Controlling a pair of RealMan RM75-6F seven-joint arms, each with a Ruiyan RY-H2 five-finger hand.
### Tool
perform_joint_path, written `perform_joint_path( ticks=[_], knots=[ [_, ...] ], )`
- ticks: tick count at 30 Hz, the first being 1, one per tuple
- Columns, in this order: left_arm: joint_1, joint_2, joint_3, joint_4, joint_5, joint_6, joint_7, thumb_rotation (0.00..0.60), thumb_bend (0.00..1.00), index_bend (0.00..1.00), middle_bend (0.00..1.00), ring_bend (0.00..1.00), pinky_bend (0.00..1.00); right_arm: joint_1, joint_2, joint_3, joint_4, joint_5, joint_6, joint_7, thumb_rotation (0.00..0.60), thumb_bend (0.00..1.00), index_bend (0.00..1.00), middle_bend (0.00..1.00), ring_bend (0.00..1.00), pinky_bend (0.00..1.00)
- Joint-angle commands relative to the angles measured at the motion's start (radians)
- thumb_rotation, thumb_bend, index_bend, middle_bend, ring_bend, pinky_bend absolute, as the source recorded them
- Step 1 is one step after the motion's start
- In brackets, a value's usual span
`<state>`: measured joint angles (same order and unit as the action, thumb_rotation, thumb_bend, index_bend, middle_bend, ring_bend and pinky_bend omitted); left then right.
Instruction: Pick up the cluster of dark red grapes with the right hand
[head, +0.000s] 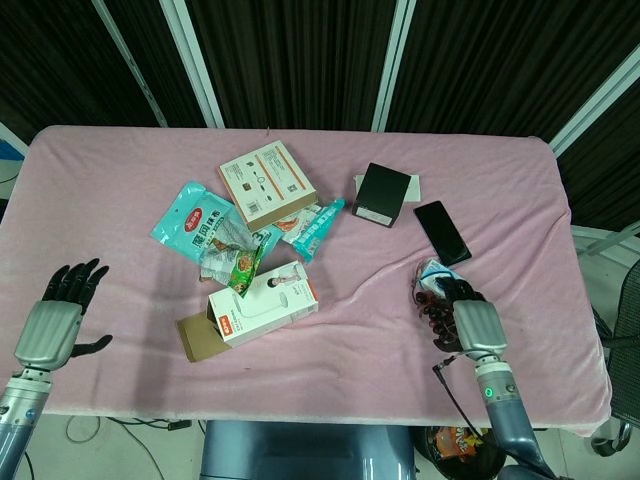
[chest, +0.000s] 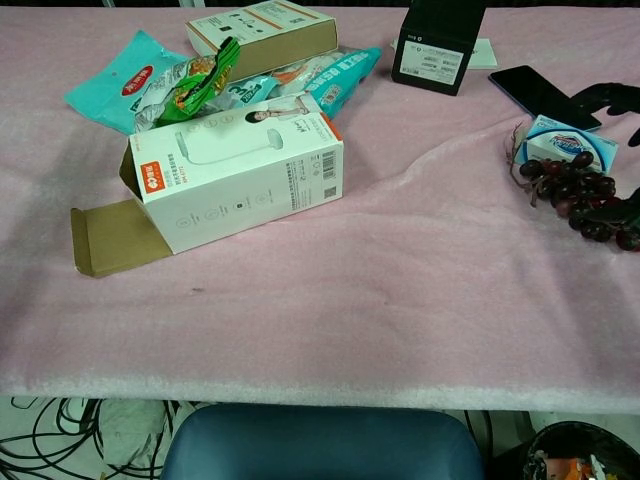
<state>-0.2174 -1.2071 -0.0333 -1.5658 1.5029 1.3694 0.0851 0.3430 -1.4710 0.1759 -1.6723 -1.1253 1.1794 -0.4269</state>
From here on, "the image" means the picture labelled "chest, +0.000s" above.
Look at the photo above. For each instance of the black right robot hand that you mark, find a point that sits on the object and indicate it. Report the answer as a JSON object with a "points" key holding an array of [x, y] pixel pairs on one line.
{"points": [[612, 96]]}

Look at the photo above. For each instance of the dark purple grape bunch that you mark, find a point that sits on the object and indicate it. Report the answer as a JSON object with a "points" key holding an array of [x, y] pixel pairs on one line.
{"points": [[570, 182]]}

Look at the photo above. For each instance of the blue white soap box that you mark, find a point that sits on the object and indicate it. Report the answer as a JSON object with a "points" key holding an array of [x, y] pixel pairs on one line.
{"points": [[565, 142]]}

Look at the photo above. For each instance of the black smartphone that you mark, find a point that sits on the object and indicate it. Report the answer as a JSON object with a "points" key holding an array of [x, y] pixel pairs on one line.
{"points": [[540, 92]]}

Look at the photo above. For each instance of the black cardboard box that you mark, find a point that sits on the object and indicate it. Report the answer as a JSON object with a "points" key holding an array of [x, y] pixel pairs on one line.
{"points": [[432, 50]]}

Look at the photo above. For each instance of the teal snack bag white text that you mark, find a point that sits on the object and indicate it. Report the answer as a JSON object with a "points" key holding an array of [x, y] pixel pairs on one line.
{"points": [[340, 75]]}

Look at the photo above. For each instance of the pink fleece table cloth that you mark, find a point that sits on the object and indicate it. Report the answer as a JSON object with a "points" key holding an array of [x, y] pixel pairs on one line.
{"points": [[350, 280]]}

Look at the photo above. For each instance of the white box with brown side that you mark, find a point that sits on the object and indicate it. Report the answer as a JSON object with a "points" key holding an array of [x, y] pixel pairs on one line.
{"points": [[280, 42]]}

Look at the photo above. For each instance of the black trash bin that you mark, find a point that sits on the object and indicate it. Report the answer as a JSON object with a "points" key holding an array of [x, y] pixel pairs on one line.
{"points": [[565, 445]]}

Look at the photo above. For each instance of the white teal snack packet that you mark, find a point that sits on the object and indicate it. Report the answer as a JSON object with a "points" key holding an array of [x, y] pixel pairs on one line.
{"points": [[247, 92]]}

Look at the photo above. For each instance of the white desk lamp box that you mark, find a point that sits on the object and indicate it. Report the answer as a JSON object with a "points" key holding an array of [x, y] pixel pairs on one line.
{"points": [[235, 170]]}

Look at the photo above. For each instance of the green snack bag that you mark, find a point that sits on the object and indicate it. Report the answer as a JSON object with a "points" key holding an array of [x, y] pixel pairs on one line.
{"points": [[200, 85]]}

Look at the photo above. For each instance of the teal snack bag red logo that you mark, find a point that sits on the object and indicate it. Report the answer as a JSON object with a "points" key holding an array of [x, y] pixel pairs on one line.
{"points": [[107, 90]]}

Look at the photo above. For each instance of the white plastic bag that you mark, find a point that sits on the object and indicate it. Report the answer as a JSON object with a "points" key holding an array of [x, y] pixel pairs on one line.
{"points": [[125, 430]]}

